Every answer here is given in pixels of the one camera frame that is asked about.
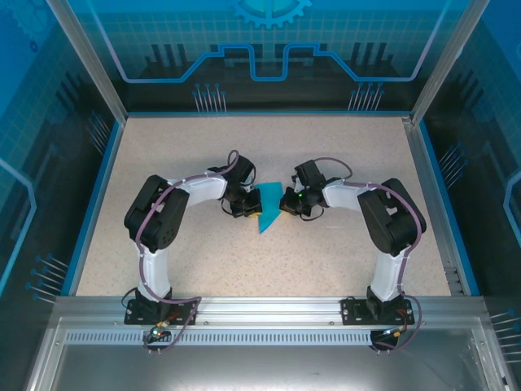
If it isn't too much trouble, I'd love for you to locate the blue circuit print panel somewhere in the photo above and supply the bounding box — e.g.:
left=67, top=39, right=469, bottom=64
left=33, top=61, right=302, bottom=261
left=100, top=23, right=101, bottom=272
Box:
left=0, top=0, right=123, bottom=391
left=418, top=0, right=521, bottom=391

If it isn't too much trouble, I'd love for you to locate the slotted aluminium cable duct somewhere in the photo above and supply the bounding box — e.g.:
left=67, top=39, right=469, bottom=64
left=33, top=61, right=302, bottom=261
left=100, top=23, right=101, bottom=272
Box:
left=63, top=330, right=379, bottom=347

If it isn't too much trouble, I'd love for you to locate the gear print enclosure panel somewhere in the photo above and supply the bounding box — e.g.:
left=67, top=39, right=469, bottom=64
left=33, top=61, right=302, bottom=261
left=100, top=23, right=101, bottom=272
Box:
left=67, top=0, right=455, bottom=113

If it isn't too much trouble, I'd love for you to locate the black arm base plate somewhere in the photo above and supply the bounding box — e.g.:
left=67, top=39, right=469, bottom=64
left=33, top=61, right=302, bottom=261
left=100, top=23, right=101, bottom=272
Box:
left=340, top=297, right=417, bottom=326
left=124, top=299, right=199, bottom=326

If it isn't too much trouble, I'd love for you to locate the grooved aluminium table rail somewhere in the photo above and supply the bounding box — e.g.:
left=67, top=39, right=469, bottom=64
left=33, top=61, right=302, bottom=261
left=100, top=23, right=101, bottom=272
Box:
left=401, top=116, right=467, bottom=297

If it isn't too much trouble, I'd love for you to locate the LED cable connector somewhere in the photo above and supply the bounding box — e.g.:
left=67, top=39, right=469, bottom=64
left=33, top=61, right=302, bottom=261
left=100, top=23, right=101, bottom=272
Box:
left=147, top=320, right=171, bottom=342
left=381, top=324, right=409, bottom=340

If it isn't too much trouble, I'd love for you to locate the metal tray sheet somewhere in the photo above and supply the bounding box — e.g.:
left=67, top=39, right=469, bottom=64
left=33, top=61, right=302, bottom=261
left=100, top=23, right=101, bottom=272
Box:
left=24, top=317, right=514, bottom=391

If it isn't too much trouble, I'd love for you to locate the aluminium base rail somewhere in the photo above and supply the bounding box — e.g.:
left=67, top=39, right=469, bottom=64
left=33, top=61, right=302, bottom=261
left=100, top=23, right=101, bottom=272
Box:
left=52, top=295, right=489, bottom=329

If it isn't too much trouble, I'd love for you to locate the aluminium corner post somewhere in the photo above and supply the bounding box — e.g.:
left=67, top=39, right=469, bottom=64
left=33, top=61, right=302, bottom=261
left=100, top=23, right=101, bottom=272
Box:
left=45, top=0, right=130, bottom=123
left=409, top=0, right=489, bottom=125

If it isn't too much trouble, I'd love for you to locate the blue paper sheet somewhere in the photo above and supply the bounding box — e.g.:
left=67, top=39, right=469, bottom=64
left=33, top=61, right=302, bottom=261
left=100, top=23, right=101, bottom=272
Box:
left=254, top=181, right=285, bottom=236

